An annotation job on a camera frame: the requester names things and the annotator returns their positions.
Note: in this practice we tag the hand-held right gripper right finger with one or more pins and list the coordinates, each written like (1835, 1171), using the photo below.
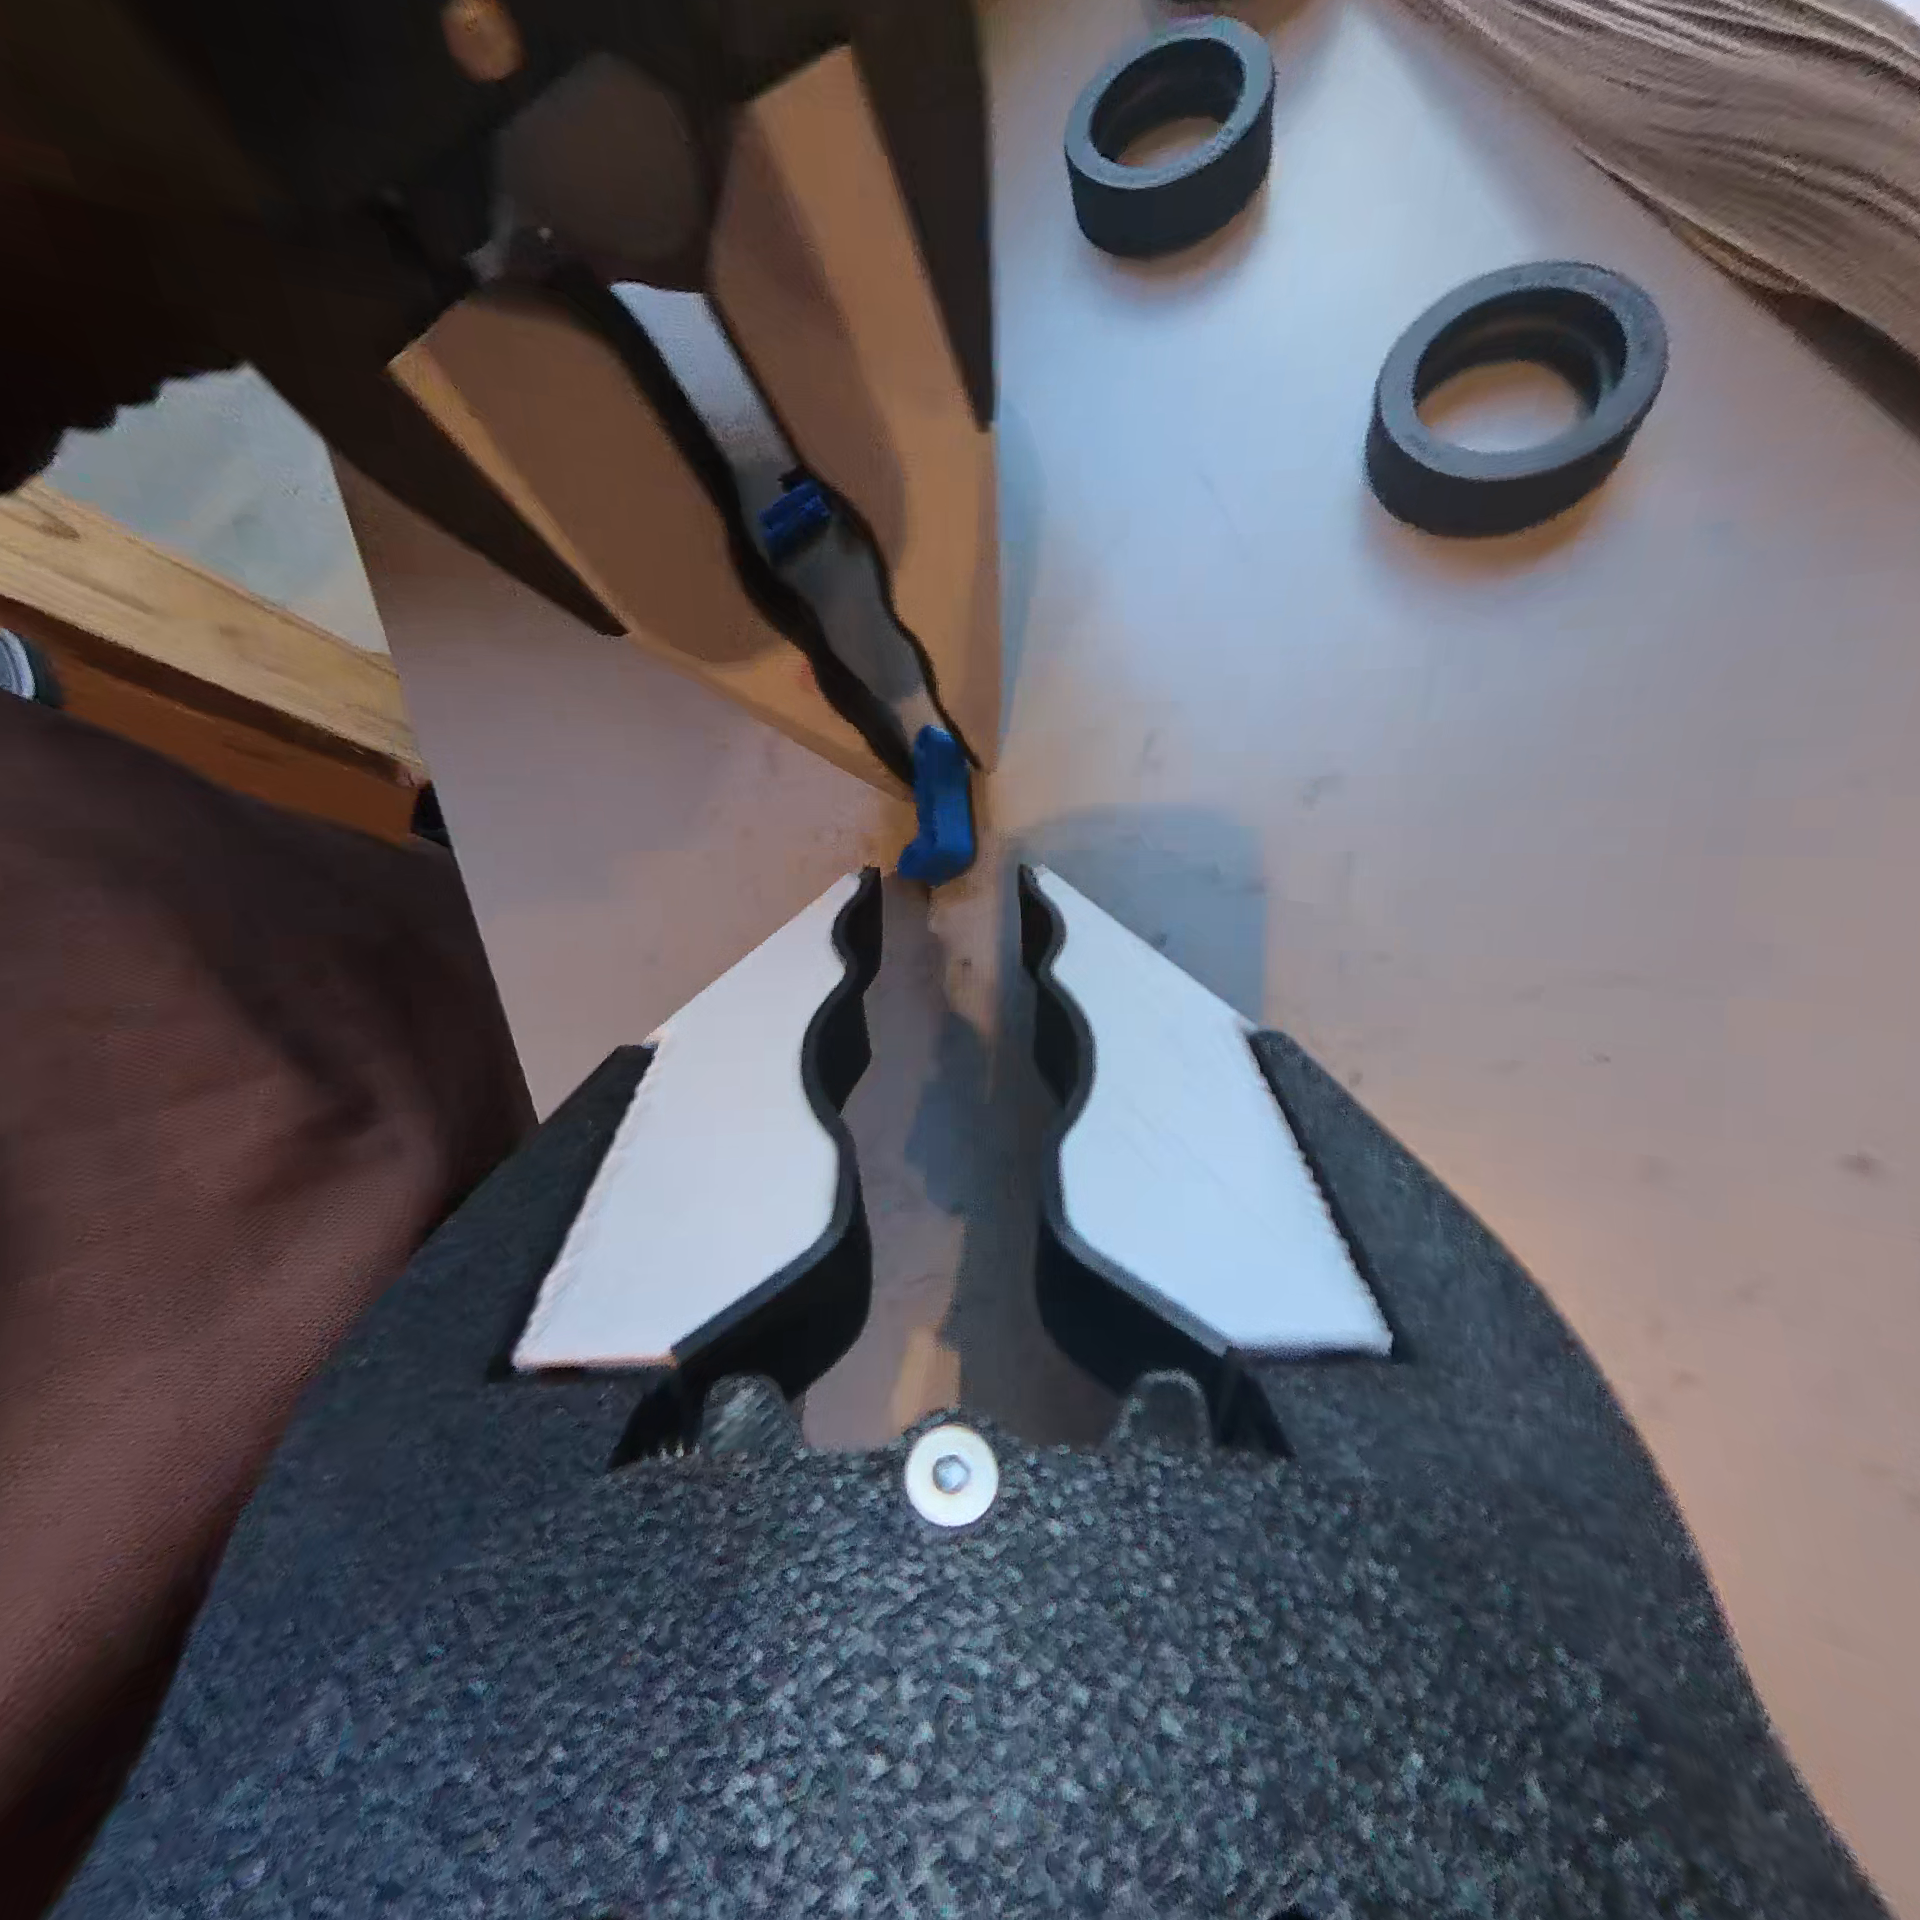
(1216, 1202)

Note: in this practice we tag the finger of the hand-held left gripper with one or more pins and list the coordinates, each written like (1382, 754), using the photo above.
(599, 481)
(871, 374)

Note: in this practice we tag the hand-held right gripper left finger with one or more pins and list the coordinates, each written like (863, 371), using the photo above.
(691, 1188)

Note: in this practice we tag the black rubber tyre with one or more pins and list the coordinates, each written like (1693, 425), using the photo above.
(1500, 503)
(1173, 228)

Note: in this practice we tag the blue L-shaped beam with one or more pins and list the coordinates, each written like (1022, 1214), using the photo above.
(939, 795)

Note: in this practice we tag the person's left forearm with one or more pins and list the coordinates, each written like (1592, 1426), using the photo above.
(75, 228)

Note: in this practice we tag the grey desk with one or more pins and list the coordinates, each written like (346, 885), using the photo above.
(1500, 899)

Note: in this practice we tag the small blue bush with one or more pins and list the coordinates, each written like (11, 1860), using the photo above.
(792, 524)

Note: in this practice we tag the open instruction booklet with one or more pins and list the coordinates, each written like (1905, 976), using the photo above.
(1727, 119)

